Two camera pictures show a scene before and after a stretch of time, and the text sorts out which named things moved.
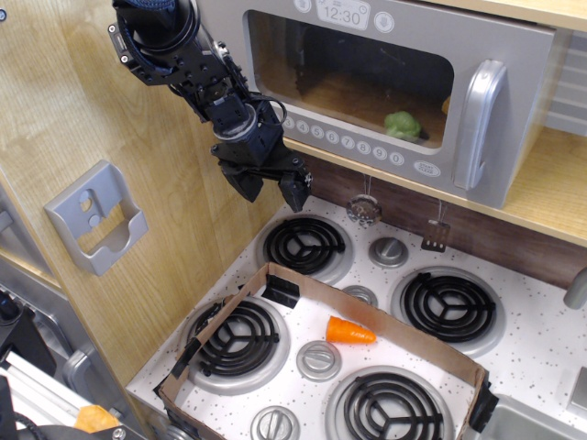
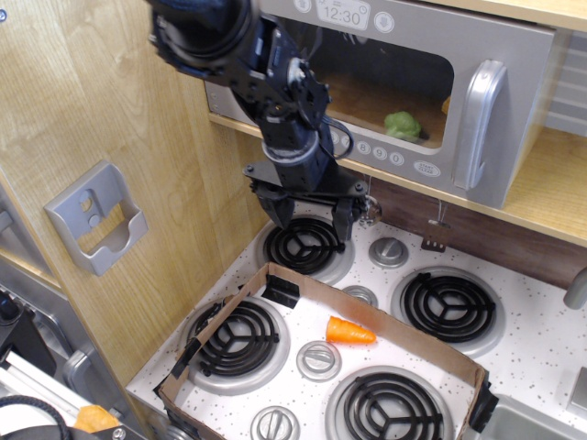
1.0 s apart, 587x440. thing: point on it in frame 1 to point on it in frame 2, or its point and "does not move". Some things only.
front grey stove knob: [275, 423] does not move
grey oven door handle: [77, 376] does not move
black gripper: [251, 138] to [303, 164]
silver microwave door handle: [479, 93] does not move
